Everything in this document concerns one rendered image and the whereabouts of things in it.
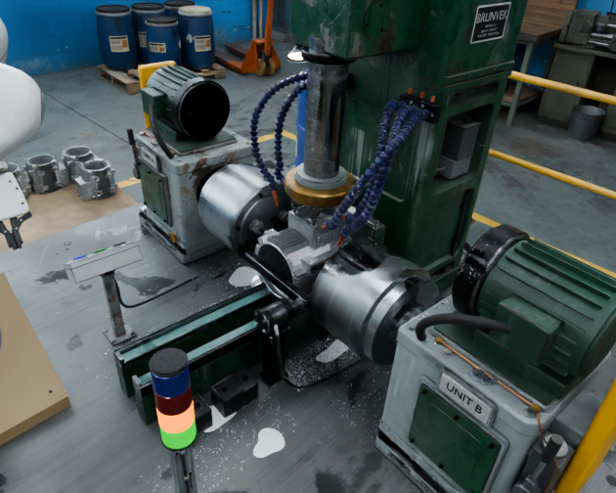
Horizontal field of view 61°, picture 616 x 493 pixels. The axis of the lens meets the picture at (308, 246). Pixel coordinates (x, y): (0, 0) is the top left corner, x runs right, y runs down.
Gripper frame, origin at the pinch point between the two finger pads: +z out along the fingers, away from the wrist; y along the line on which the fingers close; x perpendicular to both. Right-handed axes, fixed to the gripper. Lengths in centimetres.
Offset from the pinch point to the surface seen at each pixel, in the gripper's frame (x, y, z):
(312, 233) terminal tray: -31, 59, 19
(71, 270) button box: -3.5, 8.6, 10.4
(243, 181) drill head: -8, 58, 2
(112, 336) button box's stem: 10.5, 15.0, 32.6
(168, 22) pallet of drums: 390, 253, -159
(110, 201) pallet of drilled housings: 208, 83, -1
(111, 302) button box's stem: 3.8, 16.3, 22.6
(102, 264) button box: -3.6, 15.5, 11.5
